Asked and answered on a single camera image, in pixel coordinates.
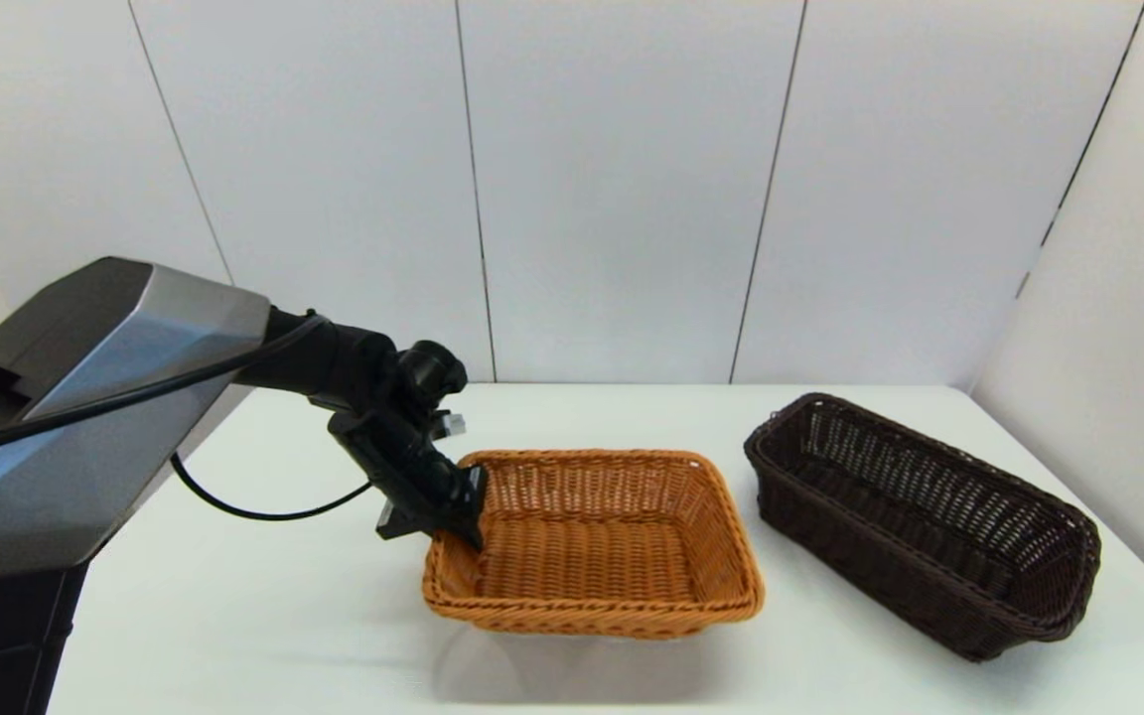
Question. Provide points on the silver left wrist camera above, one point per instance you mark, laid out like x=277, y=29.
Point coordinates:
x=450, y=426

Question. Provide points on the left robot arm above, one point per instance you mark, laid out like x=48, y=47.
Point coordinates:
x=85, y=397

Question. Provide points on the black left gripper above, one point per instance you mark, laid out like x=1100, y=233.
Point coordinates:
x=413, y=477

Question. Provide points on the orange wicker basket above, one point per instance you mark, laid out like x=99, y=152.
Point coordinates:
x=582, y=556

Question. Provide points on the dark brown wicker basket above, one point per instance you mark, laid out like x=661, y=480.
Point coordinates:
x=890, y=556

